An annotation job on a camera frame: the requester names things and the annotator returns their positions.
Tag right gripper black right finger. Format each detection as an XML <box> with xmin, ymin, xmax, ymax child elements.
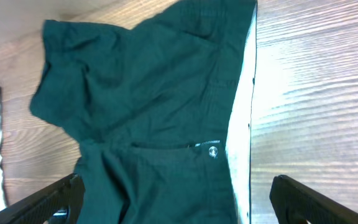
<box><xmin>269</xmin><ymin>175</ymin><xmax>358</xmax><ymax>224</ymax></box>

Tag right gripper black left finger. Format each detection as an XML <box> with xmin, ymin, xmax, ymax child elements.
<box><xmin>0</xmin><ymin>174</ymin><xmax>85</xmax><ymax>224</ymax></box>

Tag black shorts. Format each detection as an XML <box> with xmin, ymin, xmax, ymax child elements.
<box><xmin>30</xmin><ymin>0</ymin><xmax>256</xmax><ymax>224</ymax></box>

